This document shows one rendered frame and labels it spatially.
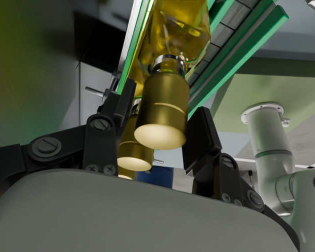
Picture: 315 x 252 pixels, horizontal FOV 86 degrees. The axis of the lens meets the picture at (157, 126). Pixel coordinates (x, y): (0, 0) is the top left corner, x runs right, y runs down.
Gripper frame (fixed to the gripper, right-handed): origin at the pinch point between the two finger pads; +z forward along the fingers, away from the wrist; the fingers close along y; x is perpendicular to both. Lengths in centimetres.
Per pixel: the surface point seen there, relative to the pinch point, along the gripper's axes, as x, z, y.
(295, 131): -58, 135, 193
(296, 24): 11, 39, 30
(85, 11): -4.6, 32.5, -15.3
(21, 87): -5.8, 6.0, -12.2
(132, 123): -3.8, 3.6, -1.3
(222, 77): -1.6, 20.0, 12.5
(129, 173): -9.9, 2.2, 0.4
